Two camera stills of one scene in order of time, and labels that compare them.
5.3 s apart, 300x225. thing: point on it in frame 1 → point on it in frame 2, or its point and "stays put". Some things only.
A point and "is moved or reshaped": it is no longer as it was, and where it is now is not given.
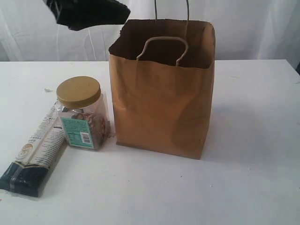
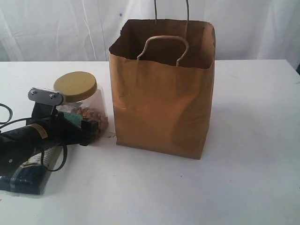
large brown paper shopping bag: [163, 72] stays put
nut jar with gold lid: [83, 110] is moved or reshaped
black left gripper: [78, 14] → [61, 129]
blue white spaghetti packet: [26, 175] stays put
